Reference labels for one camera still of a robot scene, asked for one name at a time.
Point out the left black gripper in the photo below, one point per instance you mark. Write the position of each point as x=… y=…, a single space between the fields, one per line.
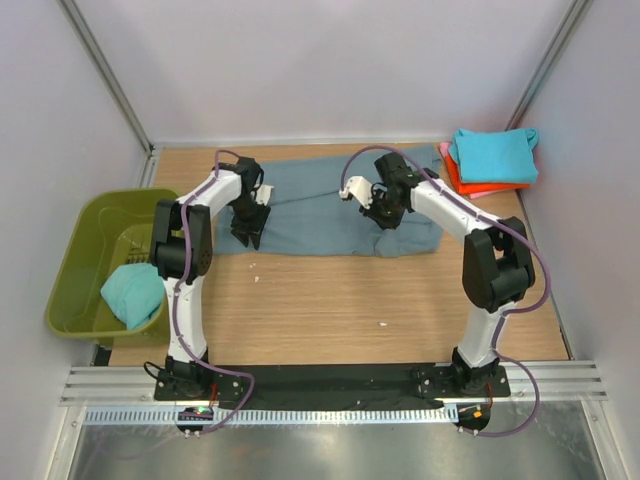
x=251 y=231

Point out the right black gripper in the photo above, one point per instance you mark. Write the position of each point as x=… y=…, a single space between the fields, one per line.
x=391 y=223

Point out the grey-blue t-shirt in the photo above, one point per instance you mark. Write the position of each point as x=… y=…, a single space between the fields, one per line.
x=308 y=218

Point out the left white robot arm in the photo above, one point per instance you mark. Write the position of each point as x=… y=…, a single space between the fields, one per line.
x=182 y=252

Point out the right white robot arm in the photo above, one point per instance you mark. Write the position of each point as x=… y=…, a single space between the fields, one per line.
x=497 y=267

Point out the folded orange t-shirt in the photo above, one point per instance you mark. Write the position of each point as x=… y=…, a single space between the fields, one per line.
x=466 y=188

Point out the folded pink t-shirt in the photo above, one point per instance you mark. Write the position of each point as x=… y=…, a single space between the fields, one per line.
x=444 y=150

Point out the folded cyan t-shirt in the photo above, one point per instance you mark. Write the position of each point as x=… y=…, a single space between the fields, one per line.
x=498 y=157

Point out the crumpled teal t-shirt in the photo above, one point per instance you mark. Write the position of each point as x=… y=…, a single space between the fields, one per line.
x=134 y=292

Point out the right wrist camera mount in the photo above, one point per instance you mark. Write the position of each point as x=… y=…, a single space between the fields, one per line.
x=358 y=188

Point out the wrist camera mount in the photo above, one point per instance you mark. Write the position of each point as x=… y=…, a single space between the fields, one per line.
x=263 y=194
x=358 y=188

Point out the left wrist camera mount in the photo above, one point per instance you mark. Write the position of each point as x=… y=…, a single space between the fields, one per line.
x=263 y=194

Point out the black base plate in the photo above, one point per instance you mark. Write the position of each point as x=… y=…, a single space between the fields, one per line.
x=328 y=387

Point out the white slotted cable duct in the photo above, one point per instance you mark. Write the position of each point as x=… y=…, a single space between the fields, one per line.
x=198 y=416

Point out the aluminium rail frame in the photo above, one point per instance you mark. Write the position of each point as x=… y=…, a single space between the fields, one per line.
x=556 y=380

